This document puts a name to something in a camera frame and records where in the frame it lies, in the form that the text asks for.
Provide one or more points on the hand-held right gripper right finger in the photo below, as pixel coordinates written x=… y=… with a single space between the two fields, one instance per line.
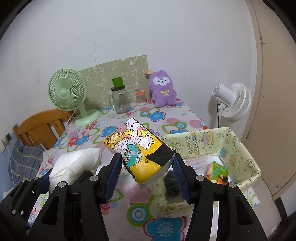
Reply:
x=181 y=178

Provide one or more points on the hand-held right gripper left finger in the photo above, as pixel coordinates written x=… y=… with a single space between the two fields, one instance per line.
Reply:
x=113 y=176

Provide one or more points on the yellow cartoon tissue packet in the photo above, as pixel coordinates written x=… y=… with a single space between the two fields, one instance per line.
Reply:
x=136 y=143

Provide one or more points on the wall outlet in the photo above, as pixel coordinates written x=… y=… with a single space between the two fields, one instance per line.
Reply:
x=7 y=137

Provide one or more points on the dark grey cloth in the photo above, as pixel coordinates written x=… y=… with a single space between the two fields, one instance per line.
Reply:
x=170 y=183

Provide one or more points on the green plastic cup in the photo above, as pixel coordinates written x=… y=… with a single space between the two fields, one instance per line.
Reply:
x=118 y=82

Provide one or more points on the green patterned board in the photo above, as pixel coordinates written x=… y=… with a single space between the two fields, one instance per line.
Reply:
x=99 y=74

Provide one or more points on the beige door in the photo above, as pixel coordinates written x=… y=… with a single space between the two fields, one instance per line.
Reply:
x=277 y=115

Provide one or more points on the green tissue packet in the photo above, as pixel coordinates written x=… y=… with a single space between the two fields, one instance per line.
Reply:
x=217 y=171

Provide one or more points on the grey plaid bedding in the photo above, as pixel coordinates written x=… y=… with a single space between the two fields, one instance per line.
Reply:
x=25 y=157

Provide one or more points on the purple plush bunny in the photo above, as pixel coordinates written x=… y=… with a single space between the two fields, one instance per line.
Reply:
x=161 y=92

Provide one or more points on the yellow fabric storage box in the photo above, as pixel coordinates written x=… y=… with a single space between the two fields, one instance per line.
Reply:
x=238 y=150

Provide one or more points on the green desk fan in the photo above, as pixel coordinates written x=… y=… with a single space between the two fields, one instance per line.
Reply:
x=64 y=92

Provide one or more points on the small jar with orange lid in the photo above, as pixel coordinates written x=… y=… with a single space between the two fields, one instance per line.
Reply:
x=140 y=98

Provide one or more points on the pink striped cloth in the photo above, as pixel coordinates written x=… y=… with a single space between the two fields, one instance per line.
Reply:
x=198 y=162

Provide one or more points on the white standing fan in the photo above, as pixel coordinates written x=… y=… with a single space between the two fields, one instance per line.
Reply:
x=235 y=102

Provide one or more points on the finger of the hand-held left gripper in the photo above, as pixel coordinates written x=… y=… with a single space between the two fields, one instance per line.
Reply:
x=25 y=197
x=84 y=177

